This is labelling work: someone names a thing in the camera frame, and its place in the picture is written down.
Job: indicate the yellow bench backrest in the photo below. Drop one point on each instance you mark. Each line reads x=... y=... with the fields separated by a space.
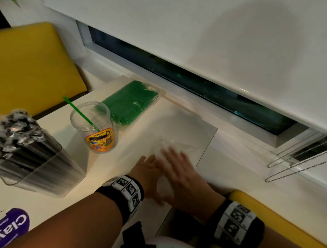
x=35 y=69

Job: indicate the black marker band right wrist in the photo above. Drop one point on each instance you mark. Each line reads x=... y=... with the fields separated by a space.
x=237 y=222

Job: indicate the person's left forearm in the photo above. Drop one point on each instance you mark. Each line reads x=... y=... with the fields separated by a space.
x=76 y=222

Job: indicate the green straw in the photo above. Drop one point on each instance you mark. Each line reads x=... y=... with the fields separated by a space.
x=76 y=108

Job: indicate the black planter box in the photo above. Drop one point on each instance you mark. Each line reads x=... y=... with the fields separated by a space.
x=3 y=21

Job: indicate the person's right hand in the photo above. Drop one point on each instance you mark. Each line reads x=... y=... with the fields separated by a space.
x=191 y=191

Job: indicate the white roller blind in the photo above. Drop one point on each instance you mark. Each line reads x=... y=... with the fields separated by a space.
x=204 y=38

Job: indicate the pack of green straws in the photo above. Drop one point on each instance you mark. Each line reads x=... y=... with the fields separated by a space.
x=130 y=102

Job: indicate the green fern plant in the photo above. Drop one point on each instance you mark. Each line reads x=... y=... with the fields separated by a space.
x=15 y=2

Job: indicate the yellow chair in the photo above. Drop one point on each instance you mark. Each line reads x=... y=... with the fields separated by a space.
x=276 y=219

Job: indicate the white shirt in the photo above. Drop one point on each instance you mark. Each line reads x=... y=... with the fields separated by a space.
x=166 y=242

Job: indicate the bundle of gray straws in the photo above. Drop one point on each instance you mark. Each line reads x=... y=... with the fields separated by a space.
x=23 y=138

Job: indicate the person's left hand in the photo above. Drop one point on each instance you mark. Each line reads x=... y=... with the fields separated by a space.
x=148 y=176

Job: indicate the purple round sticker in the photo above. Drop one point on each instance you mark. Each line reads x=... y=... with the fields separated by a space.
x=12 y=226

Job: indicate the clear cup with colourful sticker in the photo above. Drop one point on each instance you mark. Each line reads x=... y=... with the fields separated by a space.
x=102 y=140

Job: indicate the clear plastic bag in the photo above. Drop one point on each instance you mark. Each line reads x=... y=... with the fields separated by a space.
x=176 y=145

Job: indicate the clear square plastic container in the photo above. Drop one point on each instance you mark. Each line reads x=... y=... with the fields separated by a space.
x=64 y=176

